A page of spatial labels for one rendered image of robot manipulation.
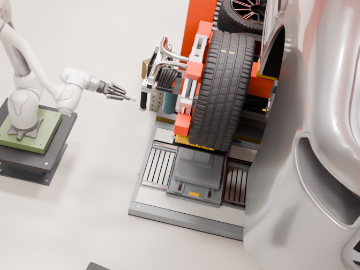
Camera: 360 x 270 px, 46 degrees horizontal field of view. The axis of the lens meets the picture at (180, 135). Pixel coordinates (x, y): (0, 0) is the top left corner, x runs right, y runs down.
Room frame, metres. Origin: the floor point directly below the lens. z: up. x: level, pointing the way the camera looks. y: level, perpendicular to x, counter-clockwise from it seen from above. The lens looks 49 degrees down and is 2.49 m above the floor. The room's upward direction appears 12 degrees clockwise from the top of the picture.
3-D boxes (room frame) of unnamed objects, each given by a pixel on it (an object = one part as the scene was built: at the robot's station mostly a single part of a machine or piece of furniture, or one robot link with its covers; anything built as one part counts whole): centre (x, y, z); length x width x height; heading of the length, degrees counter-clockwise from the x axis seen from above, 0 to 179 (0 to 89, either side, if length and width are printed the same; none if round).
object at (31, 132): (1.65, 0.97, 0.38); 0.22 x 0.18 x 0.06; 4
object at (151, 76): (1.72, 0.12, 1.03); 0.19 x 0.18 x 0.11; 88
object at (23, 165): (1.67, 0.97, 0.15); 0.50 x 0.50 x 0.30; 89
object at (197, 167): (1.81, -0.17, 0.32); 0.40 x 0.30 x 0.28; 178
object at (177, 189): (1.78, -0.17, 0.13); 0.50 x 0.36 x 0.10; 178
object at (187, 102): (1.82, -0.01, 0.85); 0.54 x 0.07 x 0.54; 178
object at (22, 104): (1.68, 0.98, 0.52); 0.18 x 0.16 x 0.22; 7
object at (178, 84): (1.82, 0.07, 0.85); 0.21 x 0.14 x 0.14; 88
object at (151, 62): (2.34, 0.24, 0.51); 0.20 x 0.14 x 0.13; 175
